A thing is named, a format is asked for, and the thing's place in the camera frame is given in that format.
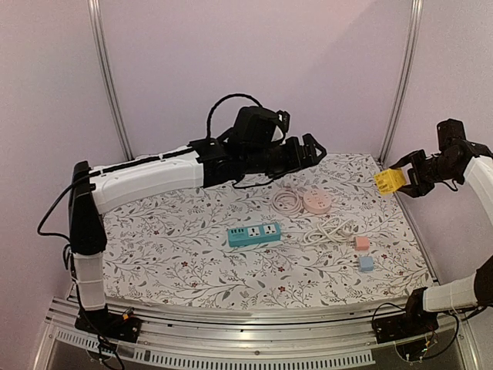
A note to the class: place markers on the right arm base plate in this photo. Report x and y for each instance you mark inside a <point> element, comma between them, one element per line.
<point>402,326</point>

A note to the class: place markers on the teal power strip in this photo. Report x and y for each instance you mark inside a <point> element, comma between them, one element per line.
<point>257,234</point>

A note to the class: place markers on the right aluminium corner post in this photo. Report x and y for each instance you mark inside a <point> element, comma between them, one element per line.
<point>404,78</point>

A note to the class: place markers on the aluminium corner post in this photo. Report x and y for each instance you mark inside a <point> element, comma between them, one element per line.
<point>95,16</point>
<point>404,78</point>

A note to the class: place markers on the yellow cube socket adapter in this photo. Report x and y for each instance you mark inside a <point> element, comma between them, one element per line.
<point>390,181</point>

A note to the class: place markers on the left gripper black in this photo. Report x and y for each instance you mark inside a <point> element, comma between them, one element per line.
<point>311,159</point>

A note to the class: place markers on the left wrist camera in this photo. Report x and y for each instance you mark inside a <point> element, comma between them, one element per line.
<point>282,124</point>

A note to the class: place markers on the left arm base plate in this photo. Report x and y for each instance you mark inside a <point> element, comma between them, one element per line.
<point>119,326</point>

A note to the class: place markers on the blue charger cube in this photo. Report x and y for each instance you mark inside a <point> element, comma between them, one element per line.
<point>365,264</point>

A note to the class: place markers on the pink round power strip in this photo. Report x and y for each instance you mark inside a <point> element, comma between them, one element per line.
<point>317,201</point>

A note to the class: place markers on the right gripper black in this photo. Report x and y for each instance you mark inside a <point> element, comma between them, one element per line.
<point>420,174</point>

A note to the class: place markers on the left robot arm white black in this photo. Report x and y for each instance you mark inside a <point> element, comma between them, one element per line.
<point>257,143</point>

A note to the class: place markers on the pink charger cube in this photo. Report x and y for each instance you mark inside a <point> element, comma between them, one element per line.
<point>361,243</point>

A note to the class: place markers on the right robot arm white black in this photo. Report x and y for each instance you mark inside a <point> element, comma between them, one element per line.
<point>464,162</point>

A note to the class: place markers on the floral table mat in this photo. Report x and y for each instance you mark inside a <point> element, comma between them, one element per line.
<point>173,248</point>

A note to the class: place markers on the aluminium front rail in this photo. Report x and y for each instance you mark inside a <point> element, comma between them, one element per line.
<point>174,337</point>

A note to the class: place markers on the left aluminium corner post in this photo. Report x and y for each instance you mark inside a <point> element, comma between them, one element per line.
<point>95,16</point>

